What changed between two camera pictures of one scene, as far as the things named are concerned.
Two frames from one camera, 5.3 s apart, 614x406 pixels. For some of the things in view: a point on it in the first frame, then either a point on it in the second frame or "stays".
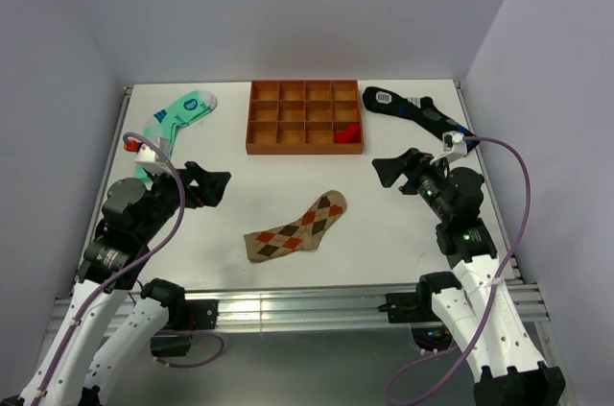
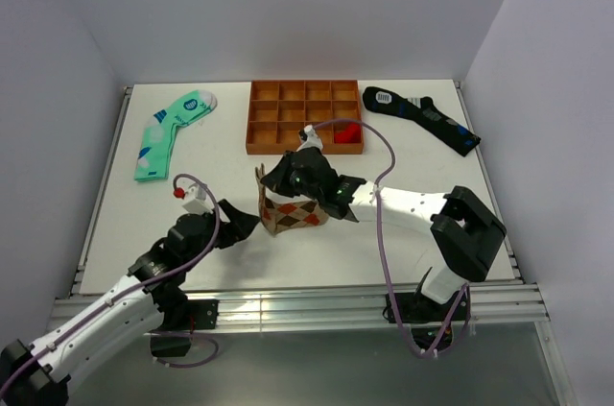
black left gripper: x=210 y=184 to x=239 y=226
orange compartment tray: x=304 y=117 stays
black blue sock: x=420 y=110 stays
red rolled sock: x=351 y=134 stays
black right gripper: x=413 y=164 to x=276 y=179
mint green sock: x=163 y=122 stays
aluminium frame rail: x=346 y=306 stays
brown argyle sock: x=303 y=234 to x=281 y=216
